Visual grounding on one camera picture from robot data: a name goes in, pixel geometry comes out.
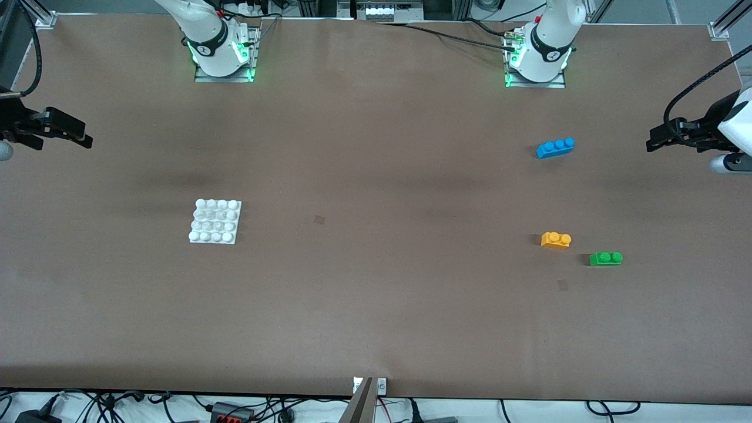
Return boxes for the white studded base plate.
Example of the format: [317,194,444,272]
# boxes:
[188,199,243,245]

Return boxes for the white metal edge bracket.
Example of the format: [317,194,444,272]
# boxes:
[352,377,388,395]

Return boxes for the short black cable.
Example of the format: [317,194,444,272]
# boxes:
[458,18,521,39]

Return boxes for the grey camera stand post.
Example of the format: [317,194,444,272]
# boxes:
[340,377,377,423]

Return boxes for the looped black cable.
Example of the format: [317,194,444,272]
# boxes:
[585,400,642,417]

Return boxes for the long black cable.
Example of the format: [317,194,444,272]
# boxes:
[376,21,513,52]

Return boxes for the orange black connector box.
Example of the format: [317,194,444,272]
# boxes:
[210,402,255,423]

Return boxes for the white power strip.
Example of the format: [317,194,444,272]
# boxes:
[364,3,415,23]

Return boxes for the blue three-stud block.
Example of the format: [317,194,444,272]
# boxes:
[535,137,576,160]

